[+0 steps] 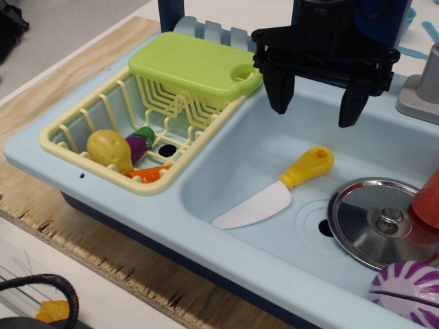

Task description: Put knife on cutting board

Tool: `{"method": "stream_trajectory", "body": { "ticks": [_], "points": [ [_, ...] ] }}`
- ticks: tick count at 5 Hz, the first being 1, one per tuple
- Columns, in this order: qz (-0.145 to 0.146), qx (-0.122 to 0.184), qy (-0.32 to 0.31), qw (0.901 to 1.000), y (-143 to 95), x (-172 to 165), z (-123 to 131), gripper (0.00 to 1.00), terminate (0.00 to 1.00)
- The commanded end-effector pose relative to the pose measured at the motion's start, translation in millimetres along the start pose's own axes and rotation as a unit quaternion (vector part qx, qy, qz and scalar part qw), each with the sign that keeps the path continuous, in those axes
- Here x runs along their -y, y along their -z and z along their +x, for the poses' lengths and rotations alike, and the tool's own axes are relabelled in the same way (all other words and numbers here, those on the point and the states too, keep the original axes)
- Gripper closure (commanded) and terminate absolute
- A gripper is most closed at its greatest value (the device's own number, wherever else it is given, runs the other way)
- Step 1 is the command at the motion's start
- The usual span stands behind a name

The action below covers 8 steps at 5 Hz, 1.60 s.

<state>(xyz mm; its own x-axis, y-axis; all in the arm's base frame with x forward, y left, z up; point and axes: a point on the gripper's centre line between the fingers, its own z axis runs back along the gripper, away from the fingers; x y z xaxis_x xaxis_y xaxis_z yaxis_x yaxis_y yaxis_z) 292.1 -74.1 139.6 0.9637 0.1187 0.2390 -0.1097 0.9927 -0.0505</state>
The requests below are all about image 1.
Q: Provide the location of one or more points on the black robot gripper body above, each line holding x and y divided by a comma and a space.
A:
335, 42

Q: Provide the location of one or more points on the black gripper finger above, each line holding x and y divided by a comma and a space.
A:
279, 86
353, 102

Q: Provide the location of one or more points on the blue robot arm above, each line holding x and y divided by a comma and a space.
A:
348, 44

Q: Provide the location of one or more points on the green plastic cutting board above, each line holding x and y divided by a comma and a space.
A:
197, 66

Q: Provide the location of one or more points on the wooden board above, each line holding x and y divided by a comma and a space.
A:
120, 283

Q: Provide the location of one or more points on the light blue plate holder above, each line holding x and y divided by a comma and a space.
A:
214, 32

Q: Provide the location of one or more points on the grey toy faucet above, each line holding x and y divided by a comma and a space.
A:
418, 97

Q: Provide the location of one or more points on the blue plastic utensil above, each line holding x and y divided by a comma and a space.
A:
417, 36

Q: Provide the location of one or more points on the silver metal pot lid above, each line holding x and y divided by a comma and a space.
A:
373, 221

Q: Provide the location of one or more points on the light blue toy sink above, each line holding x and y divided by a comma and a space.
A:
315, 219

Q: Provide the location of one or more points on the red plastic cup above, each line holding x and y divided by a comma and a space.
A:
425, 202

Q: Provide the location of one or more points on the purple toy eggplant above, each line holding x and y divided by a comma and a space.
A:
140, 142

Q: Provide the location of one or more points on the cream plastic dish rack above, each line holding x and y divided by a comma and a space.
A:
183, 124

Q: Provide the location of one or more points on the orange toy carrot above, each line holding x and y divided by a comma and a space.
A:
148, 175

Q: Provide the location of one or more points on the yellow toy potato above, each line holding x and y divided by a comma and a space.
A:
108, 147

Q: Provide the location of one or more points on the purple white toy onion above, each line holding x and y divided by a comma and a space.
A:
409, 289

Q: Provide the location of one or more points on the black bag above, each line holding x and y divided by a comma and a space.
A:
12, 28

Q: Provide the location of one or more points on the yellow tape piece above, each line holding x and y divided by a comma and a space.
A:
51, 311

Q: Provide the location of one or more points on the yellow handled white toy knife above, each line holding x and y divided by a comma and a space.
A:
314, 163

